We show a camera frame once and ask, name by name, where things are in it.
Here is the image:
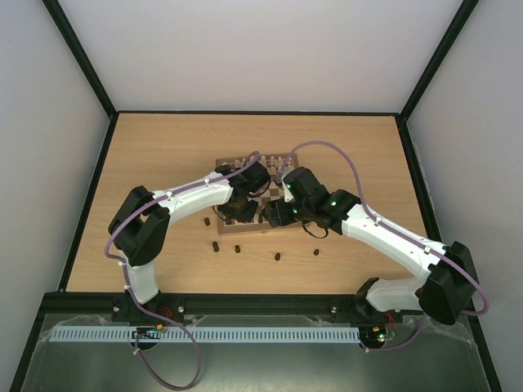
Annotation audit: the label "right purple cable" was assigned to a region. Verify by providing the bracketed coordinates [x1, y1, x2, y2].
[281, 140, 491, 353]

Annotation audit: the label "light pieces back rows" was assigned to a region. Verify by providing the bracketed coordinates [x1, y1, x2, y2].
[215, 154, 299, 176]

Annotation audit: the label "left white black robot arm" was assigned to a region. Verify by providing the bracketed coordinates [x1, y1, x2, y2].
[105, 161, 270, 305]

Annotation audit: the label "white slotted cable duct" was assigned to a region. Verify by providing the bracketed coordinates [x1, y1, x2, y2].
[49, 326, 360, 344]

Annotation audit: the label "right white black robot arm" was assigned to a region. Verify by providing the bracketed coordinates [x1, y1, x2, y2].
[262, 167, 478, 325]

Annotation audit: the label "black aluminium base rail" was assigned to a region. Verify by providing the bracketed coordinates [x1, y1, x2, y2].
[39, 278, 418, 327]

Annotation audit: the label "wooden chess board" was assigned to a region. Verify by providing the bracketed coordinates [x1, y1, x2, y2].
[217, 176, 302, 236]

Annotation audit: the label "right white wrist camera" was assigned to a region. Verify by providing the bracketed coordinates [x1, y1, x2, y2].
[275, 173, 294, 203]

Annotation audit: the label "purple cable loop front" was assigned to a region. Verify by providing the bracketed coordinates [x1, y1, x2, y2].
[132, 317, 202, 389]

